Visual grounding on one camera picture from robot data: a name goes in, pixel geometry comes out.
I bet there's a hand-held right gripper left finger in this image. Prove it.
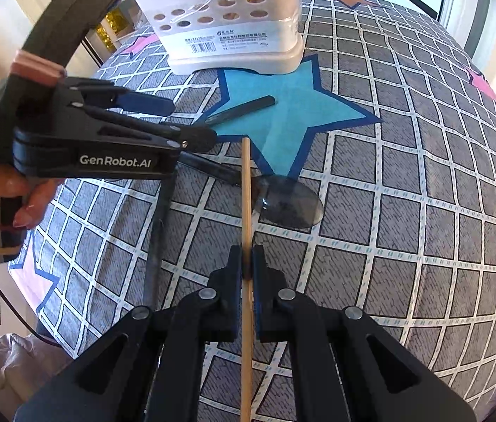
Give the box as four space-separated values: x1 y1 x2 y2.
13 245 249 422

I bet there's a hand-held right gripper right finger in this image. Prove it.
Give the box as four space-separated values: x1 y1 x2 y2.
250 244 480 422

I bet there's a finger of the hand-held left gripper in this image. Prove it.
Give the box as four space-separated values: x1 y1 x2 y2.
71 77 175 117
74 104 217 151

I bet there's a wooden chopstick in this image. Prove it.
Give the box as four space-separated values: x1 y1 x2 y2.
239 137 256 422

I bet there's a dark translucent plastic spoon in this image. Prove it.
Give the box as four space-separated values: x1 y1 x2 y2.
180 153 324 230
204 95 276 125

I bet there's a gold foil pack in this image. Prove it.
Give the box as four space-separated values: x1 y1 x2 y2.
94 12 137 49

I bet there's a grey checked star tablecloth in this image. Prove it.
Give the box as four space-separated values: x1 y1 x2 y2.
8 0 496 422

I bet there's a grey crumpled cloth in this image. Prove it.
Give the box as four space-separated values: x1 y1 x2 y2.
0 333 75 406

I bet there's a black curved strap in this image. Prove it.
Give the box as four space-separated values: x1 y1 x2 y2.
24 0 154 75

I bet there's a black cable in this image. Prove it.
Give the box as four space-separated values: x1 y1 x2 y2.
0 250 71 348

